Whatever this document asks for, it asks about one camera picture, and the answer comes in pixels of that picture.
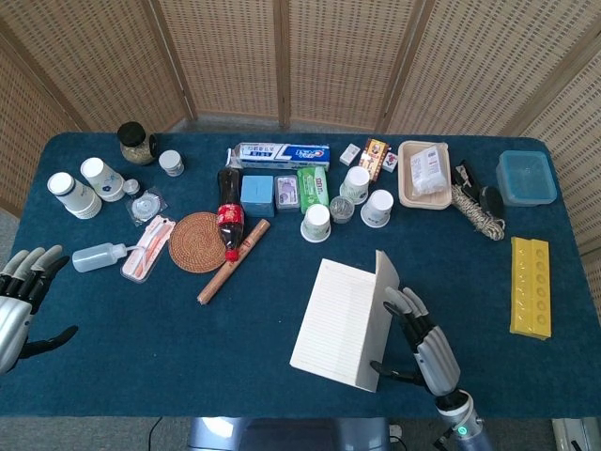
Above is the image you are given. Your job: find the black floor cable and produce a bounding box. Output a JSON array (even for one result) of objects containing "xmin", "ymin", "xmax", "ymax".
[{"xmin": 147, "ymin": 416, "xmax": 163, "ymax": 451}]

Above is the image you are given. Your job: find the round disc in clear packet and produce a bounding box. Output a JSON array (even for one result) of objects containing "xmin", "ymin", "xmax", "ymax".
[{"xmin": 124, "ymin": 186, "xmax": 169, "ymax": 228}]

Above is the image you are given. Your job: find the blue white toothpaste box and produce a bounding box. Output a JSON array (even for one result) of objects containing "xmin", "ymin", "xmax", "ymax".
[{"xmin": 226, "ymin": 142, "xmax": 331, "ymax": 171}]

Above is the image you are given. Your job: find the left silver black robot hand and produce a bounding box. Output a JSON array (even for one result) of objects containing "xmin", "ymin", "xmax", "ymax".
[{"xmin": 0, "ymin": 243, "xmax": 80, "ymax": 376}]

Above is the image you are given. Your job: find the woven bamboo folding screen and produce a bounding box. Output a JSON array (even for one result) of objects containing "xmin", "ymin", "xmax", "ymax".
[{"xmin": 0, "ymin": 0, "xmax": 601, "ymax": 328}]

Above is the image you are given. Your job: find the blue table cloth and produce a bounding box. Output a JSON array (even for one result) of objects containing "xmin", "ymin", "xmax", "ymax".
[{"xmin": 0, "ymin": 131, "xmax": 601, "ymax": 419}]

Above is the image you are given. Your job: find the pink toothbrush blister pack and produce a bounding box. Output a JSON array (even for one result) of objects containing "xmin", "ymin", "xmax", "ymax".
[{"xmin": 120, "ymin": 214, "xmax": 177, "ymax": 284}]

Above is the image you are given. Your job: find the yellow plastic hole rack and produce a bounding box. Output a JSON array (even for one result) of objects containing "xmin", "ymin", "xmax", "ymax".
[{"xmin": 509, "ymin": 236, "xmax": 553, "ymax": 341}]

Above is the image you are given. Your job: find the small grey purple case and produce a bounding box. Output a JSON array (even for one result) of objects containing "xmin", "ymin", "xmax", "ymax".
[{"xmin": 273, "ymin": 174, "xmax": 301, "ymax": 211}]

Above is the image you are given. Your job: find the glass jar black lid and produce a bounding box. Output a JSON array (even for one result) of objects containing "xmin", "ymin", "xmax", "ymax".
[{"xmin": 116, "ymin": 121, "xmax": 159, "ymax": 166}]

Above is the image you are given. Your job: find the white blue paper cup stack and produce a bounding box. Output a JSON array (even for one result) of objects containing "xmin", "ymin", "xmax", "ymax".
[
  {"xmin": 79, "ymin": 156, "xmax": 127, "ymax": 204},
  {"xmin": 46, "ymin": 171, "xmax": 103, "ymax": 221}
]

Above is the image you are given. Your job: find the blue lidded plastic container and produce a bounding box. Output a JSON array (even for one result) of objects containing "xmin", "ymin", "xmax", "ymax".
[{"xmin": 496, "ymin": 149, "xmax": 559, "ymax": 208}]

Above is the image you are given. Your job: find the cola bottle red label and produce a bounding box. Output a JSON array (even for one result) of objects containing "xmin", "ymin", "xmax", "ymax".
[{"xmin": 216, "ymin": 167, "xmax": 247, "ymax": 263}]

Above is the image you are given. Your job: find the brown paper wrapped roll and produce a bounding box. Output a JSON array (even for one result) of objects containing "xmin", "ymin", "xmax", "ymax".
[{"xmin": 196, "ymin": 218, "xmax": 272, "ymax": 305}]

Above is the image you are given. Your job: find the coiled twine rope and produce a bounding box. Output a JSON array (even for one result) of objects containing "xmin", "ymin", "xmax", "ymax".
[{"xmin": 450, "ymin": 183, "xmax": 507, "ymax": 241}]

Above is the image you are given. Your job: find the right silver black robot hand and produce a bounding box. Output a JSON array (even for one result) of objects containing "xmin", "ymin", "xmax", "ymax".
[{"xmin": 370, "ymin": 286, "xmax": 462, "ymax": 398}]

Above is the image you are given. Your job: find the white floor device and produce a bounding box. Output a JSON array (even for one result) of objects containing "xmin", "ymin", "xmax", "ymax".
[{"xmin": 551, "ymin": 416, "xmax": 601, "ymax": 451}]

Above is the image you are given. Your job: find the round woven rattan coaster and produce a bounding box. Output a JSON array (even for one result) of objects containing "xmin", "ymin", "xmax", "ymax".
[{"xmin": 167, "ymin": 211, "xmax": 228, "ymax": 273}]

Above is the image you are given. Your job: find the light blue square box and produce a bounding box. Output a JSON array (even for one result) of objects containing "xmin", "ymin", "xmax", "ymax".
[{"xmin": 239, "ymin": 175, "xmax": 276, "ymax": 219}]

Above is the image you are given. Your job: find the white spiral notebook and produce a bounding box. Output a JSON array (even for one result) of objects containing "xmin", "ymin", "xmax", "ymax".
[{"xmin": 289, "ymin": 250, "xmax": 402, "ymax": 394}]

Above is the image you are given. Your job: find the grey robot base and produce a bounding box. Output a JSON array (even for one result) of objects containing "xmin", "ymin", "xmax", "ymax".
[{"xmin": 186, "ymin": 416, "xmax": 392, "ymax": 451}]

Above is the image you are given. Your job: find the red playing card box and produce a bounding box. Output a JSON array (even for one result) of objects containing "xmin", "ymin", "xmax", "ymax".
[{"xmin": 358, "ymin": 137, "xmax": 392, "ymax": 183}]

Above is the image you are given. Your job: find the white plastic packet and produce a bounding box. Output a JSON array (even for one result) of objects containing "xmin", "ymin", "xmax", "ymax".
[{"xmin": 409, "ymin": 144, "xmax": 450, "ymax": 197}]

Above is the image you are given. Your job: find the green wet wipes pack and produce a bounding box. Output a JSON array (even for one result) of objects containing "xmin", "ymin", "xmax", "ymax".
[{"xmin": 296, "ymin": 165, "xmax": 331, "ymax": 215}]

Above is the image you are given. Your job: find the small white box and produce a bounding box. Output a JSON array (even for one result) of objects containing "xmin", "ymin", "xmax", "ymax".
[{"xmin": 338, "ymin": 143, "xmax": 362, "ymax": 167}]

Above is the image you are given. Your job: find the black clip tool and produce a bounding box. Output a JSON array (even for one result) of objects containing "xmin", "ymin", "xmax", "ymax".
[{"xmin": 451, "ymin": 159, "xmax": 483, "ymax": 201}]

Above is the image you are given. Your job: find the beige pulp food tray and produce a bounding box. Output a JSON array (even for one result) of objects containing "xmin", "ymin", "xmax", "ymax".
[{"xmin": 397, "ymin": 140, "xmax": 454, "ymax": 211}]

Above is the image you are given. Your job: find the round metal pin tin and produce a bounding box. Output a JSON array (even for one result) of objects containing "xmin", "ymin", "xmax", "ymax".
[{"xmin": 329, "ymin": 195, "xmax": 356, "ymax": 225}]

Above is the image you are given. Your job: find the small white cream jar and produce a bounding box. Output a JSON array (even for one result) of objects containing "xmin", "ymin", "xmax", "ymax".
[{"xmin": 158, "ymin": 149, "xmax": 185, "ymax": 178}]

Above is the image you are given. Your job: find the white green paper cup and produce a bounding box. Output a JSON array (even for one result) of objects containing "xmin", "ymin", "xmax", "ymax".
[
  {"xmin": 360, "ymin": 189, "xmax": 395, "ymax": 229},
  {"xmin": 300, "ymin": 203, "xmax": 332, "ymax": 244},
  {"xmin": 339, "ymin": 165, "xmax": 372, "ymax": 206}
]

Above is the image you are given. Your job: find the clear plastic squeeze bottle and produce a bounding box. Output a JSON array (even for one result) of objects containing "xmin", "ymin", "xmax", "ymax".
[{"xmin": 71, "ymin": 241, "xmax": 142, "ymax": 274}]

